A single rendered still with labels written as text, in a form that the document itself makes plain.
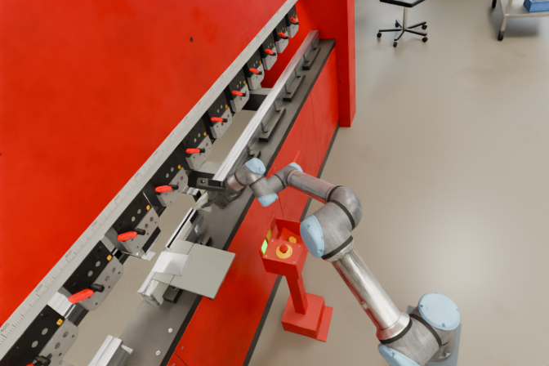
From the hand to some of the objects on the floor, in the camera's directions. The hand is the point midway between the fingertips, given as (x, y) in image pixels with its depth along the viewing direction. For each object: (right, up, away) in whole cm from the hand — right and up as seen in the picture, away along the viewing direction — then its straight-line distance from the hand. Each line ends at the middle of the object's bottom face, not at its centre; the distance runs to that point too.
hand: (195, 206), depth 153 cm
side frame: (+71, +64, +205) cm, 226 cm away
